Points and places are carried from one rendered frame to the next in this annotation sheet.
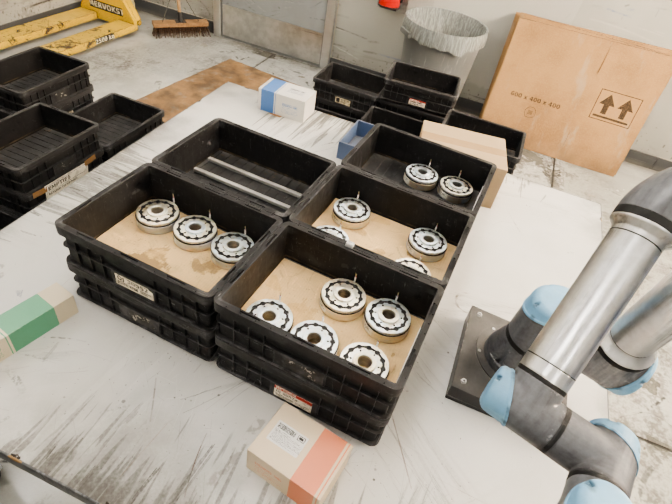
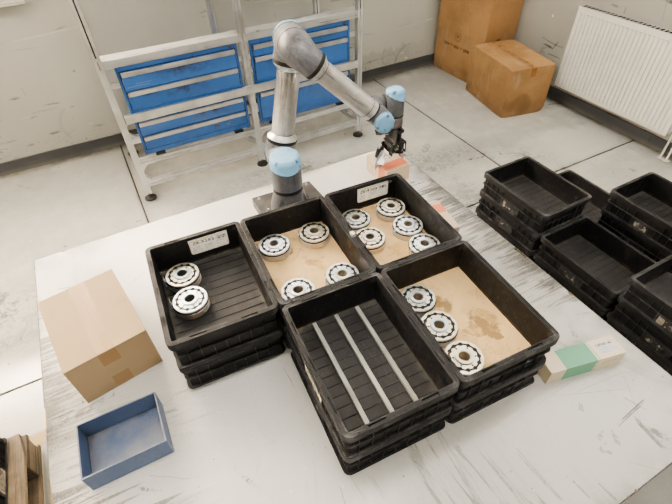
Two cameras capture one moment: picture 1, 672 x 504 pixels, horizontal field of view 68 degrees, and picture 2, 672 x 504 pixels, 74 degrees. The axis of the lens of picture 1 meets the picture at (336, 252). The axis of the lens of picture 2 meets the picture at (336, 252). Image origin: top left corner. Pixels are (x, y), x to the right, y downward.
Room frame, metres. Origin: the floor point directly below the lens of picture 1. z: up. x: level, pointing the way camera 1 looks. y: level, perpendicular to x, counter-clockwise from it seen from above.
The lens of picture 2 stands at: (1.56, 0.71, 1.87)
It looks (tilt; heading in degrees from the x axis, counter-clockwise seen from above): 44 degrees down; 229
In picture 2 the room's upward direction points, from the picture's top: 2 degrees counter-clockwise
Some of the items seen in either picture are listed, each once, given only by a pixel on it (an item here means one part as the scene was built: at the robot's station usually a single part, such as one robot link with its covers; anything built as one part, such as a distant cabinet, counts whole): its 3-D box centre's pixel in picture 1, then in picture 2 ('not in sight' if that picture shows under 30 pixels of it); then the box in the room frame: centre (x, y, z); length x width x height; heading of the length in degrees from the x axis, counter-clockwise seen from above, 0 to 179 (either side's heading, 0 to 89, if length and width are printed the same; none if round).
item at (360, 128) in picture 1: (365, 144); (125, 438); (1.66, -0.03, 0.74); 0.20 x 0.15 x 0.07; 165
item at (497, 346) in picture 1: (523, 347); (288, 195); (0.77, -0.47, 0.80); 0.15 x 0.15 x 0.10
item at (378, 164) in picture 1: (416, 181); (212, 289); (1.27, -0.20, 0.87); 0.40 x 0.30 x 0.11; 73
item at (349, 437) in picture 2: (247, 165); (364, 345); (1.10, 0.28, 0.92); 0.40 x 0.30 x 0.02; 73
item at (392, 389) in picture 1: (334, 297); (389, 218); (0.69, -0.01, 0.92); 0.40 x 0.30 x 0.02; 73
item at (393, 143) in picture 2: not in sight; (393, 138); (0.28, -0.37, 0.89); 0.09 x 0.08 x 0.12; 77
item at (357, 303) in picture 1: (343, 295); (369, 237); (0.76, -0.04, 0.86); 0.10 x 0.10 x 0.01
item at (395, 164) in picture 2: not in sight; (387, 166); (0.27, -0.40, 0.74); 0.16 x 0.12 x 0.07; 77
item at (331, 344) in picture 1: (313, 340); (407, 225); (0.62, 0.01, 0.86); 0.10 x 0.10 x 0.01
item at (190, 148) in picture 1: (247, 181); (363, 356); (1.10, 0.28, 0.87); 0.40 x 0.30 x 0.11; 73
